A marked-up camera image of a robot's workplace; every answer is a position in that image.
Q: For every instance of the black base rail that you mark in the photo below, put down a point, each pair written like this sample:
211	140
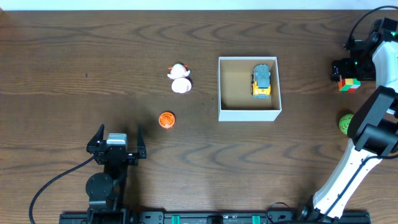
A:
214	217

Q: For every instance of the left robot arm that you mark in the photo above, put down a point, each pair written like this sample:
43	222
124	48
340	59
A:
106	189

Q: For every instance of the multicolour puzzle cube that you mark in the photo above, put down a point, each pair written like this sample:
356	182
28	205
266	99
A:
349	84

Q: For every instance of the white cardboard box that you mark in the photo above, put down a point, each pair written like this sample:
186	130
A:
235	101

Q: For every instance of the yellow grey toy truck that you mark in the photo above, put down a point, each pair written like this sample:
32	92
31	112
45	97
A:
261	82

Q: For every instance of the green ball with red numbers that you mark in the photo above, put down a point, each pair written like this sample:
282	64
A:
344	123

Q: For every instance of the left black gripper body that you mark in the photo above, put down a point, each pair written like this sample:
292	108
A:
115	154

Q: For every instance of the white pink duck toy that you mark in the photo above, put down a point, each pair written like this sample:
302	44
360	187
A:
179	73

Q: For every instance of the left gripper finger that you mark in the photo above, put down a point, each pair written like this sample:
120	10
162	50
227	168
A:
95	142
141	147

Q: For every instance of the orange round toy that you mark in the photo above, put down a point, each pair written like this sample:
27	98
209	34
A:
166	120

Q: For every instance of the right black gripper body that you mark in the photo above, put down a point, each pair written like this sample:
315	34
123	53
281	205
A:
358	69

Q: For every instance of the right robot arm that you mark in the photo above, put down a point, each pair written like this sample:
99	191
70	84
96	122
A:
371	137

